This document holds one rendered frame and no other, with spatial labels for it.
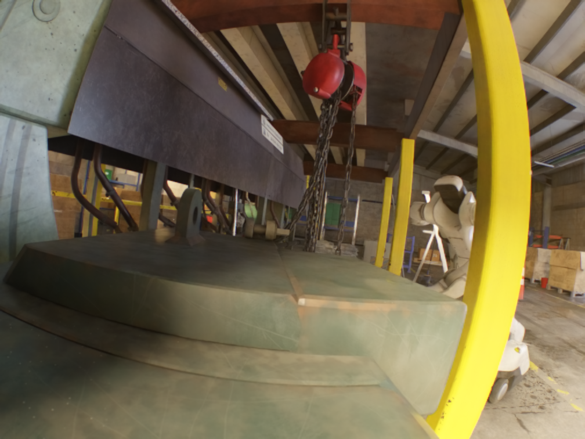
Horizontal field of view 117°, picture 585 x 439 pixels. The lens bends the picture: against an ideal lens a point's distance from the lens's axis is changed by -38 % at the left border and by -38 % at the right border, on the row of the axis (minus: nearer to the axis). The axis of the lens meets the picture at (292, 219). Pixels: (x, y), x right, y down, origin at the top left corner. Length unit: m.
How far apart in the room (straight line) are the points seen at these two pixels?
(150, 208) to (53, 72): 0.47
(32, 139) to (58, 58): 0.19
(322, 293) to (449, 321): 0.09
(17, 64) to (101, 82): 0.22
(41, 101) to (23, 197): 0.20
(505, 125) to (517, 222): 0.20
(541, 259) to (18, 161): 10.24
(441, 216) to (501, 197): 0.79
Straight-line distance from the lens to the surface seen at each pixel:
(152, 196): 0.88
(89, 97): 0.72
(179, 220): 0.30
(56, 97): 0.72
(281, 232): 0.46
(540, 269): 10.17
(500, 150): 0.64
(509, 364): 1.82
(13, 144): 0.67
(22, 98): 0.68
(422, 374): 0.20
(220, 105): 1.20
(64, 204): 3.77
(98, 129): 0.73
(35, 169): 0.69
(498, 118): 0.66
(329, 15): 1.00
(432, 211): 1.34
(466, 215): 1.23
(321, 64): 0.86
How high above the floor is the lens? 0.91
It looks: level
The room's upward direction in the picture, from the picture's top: 8 degrees clockwise
